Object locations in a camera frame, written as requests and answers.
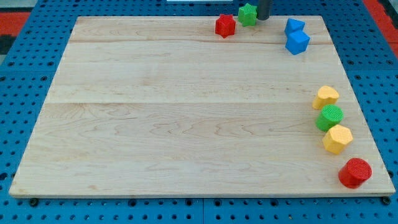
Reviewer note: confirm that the red star block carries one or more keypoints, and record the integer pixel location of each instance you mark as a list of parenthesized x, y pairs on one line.
[(225, 25)]

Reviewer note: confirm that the green star block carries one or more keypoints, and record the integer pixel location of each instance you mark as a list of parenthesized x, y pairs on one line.
[(247, 15)]

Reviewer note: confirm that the light wooden board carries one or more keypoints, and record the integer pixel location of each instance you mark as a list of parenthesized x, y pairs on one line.
[(162, 107)]

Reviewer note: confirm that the blue cube block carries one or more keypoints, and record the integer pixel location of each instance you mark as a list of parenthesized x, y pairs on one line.
[(297, 42)]

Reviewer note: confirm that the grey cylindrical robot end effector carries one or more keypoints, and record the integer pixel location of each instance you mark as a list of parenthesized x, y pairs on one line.
[(264, 9)]

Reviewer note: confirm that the blue triangle block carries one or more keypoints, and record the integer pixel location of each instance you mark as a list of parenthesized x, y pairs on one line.
[(293, 25)]

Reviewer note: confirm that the yellow heart block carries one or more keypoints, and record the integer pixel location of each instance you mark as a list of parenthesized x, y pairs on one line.
[(326, 95)]

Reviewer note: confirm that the green cylinder block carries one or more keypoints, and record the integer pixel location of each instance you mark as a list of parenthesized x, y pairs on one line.
[(329, 116)]

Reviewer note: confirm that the yellow hexagon block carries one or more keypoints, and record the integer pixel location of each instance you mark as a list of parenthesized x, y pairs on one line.
[(337, 139)]

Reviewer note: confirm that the red cylinder block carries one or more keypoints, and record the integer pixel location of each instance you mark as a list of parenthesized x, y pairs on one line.
[(354, 173)]

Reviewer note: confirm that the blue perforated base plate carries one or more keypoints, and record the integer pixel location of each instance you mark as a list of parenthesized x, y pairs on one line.
[(29, 67)]

